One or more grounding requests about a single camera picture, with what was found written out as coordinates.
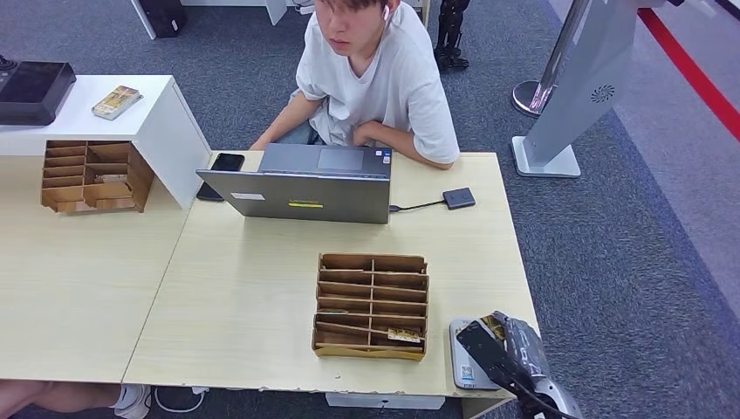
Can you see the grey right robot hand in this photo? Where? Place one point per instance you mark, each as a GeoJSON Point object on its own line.
{"type": "Point", "coordinates": [526, 353]}

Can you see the person's left hand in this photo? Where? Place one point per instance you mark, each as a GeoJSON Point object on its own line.
{"type": "Point", "coordinates": [367, 133]}

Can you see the autumn print hotel card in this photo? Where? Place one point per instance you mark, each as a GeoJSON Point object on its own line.
{"type": "Point", "coordinates": [404, 335]}
{"type": "Point", "coordinates": [491, 328]}

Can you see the cardboard organizer two slot columns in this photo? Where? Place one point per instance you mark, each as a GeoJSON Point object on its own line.
{"type": "Point", "coordinates": [347, 324]}

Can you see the person's right forearm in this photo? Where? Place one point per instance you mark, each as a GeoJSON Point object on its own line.
{"type": "Point", "coordinates": [283, 121]}

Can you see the person's left forearm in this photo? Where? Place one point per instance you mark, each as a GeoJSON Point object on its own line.
{"type": "Point", "coordinates": [413, 146]}

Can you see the person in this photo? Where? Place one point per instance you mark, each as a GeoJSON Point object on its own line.
{"type": "Point", "coordinates": [399, 87]}

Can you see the pale grey card reader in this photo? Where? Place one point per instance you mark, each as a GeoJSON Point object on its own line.
{"type": "Point", "coordinates": [465, 370]}

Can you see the grey laptop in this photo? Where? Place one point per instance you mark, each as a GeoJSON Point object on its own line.
{"type": "Point", "coordinates": [312, 196]}

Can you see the small black external drive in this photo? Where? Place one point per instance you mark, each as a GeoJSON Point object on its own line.
{"type": "Point", "coordinates": [459, 198]}

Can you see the white earbud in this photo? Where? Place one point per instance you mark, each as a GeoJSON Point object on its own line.
{"type": "Point", "coordinates": [385, 13]}

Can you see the black robot legs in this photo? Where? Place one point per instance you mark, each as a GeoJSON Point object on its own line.
{"type": "Point", "coordinates": [451, 40]}

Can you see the black smartphone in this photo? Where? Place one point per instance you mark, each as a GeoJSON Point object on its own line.
{"type": "Point", "coordinates": [222, 170]}

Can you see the white box under desk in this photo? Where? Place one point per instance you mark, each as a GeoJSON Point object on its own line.
{"type": "Point", "coordinates": [381, 401]}

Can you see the white desk riser shelf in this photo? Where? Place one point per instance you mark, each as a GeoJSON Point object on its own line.
{"type": "Point", "coordinates": [167, 133]}

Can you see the silver kiosk stand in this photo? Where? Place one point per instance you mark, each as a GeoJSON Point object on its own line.
{"type": "Point", "coordinates": [578, 87]}

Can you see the cardboard organizer with wide compartments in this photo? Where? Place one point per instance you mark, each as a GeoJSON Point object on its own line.
{"type": "Point", "coordinates": [139, 173]}

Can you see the black box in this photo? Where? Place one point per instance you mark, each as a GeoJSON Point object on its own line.
{"type": "Point", "coordinates": [165, 16]}

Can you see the stack of hotel cards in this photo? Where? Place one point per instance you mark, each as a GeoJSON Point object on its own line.
{"type": "Point", "coordinates": [115, 102]}

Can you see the black tray device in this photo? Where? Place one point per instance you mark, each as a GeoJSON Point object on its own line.
{"type": "Point", "coordinates": [32, 92]}

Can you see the white sneaker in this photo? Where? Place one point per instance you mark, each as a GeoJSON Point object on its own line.
{"type": "Point", "coordinates": [134, 402]}

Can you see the small black knob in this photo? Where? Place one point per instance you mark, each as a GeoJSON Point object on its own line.
{"type": "Point", "coordinates": [6, 62]}

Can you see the bystander's bare leg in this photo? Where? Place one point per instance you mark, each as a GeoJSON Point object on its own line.
{"type": "Point", "coordinates": [52, 398]}

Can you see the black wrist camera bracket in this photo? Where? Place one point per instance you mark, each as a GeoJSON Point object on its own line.
{"type": "Point", "coordinates": [483, 347]}

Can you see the chrome stanchion post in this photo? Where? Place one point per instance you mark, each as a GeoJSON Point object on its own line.
{"type": "Point", "coordinates": [529, 95]}

